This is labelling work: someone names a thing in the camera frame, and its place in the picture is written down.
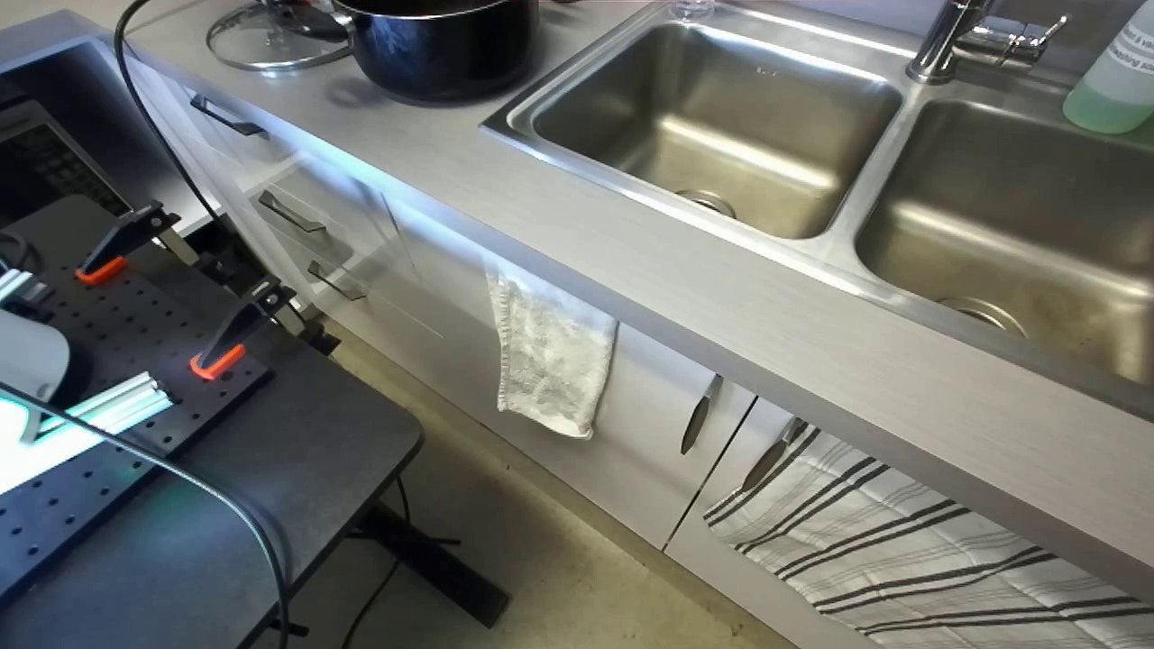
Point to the black clamp with orange tip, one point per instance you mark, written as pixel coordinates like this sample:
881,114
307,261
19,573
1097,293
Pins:
246,327
121,239

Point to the black work table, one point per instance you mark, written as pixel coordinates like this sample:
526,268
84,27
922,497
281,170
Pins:
289,471

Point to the stainless steel double sink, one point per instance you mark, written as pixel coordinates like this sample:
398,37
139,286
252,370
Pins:
723,120

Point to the black perforated mounting board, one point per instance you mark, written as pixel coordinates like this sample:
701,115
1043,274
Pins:
114,344

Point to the glass lid with black knob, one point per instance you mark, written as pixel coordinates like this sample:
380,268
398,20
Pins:
257,49

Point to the green dish soap bottle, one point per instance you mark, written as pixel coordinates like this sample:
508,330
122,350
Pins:
1118,78

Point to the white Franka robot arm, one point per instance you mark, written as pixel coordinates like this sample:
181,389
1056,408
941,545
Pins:
25,354

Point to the white hanging dish towel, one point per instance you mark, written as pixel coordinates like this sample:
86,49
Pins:
554,362

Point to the black cooking pot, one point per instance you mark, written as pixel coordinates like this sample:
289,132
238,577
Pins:
437,55

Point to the chrome sink faucet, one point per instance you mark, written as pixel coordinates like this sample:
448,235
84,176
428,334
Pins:
966,37

